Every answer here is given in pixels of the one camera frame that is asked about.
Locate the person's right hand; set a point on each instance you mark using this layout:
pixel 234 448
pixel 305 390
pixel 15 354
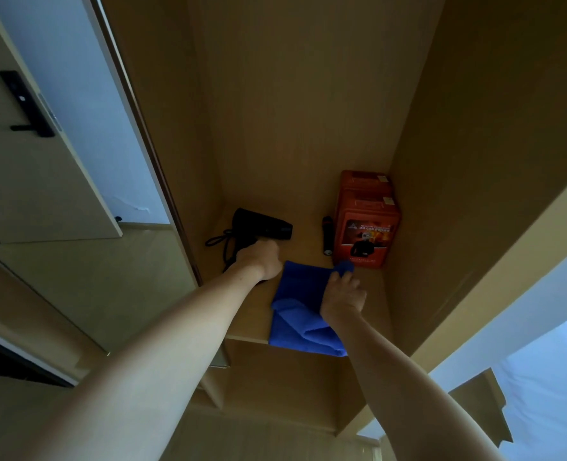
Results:
pixel 343 297

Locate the person's left hand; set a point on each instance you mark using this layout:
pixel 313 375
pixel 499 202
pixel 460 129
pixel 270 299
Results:
pixel 261 259

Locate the blue microfibre cloth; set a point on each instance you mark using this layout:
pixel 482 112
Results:
pixel 298 312

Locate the light wooden wardrobe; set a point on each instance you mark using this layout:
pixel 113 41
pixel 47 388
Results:
pixel 312 91

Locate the tall mirror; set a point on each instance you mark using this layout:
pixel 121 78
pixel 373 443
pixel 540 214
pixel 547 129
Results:
pixel 72 115

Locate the person's right forearm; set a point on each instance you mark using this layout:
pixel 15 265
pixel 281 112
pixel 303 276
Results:
pixel 408 398

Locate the person's left forearm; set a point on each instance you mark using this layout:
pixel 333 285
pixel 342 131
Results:
pixel 149 374

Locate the white bed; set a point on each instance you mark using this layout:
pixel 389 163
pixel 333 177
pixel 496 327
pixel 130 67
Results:
pixel 552 384

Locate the black framed glass door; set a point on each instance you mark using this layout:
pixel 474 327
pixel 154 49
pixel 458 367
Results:
pixel 9 364

